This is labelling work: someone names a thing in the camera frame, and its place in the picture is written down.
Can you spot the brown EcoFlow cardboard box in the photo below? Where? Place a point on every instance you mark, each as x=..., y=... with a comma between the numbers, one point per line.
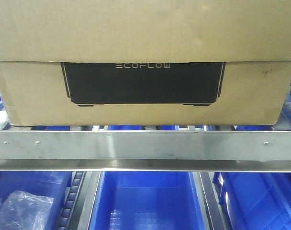
x=144, y=62

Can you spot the blue bin centre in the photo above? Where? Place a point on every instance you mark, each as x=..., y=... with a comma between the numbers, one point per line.
x=153, y=200

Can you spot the blue bin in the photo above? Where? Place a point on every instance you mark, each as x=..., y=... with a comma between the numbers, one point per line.
x=255, y=200
x=41, y=183
x=153, y=200

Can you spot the grey roller track right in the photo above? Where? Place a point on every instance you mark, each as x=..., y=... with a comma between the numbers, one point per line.
x=213, y=214

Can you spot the grey roller track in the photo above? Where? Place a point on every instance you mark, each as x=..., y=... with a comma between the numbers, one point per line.
x=213, y=214
x=71, y=200

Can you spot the blue bin left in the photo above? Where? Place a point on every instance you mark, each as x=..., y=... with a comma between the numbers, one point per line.
x=41, y=183

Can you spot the grey roller track left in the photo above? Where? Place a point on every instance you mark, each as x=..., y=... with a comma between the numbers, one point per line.
x=71, y=200

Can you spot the blue bin right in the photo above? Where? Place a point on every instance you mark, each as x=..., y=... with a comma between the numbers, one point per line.
x=255, y=200

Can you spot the clear plastic bag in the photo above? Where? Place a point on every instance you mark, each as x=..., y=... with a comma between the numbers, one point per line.
x=22, y=210

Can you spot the metal shelf front rail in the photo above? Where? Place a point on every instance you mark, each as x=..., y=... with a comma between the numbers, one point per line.
x=220, y=151

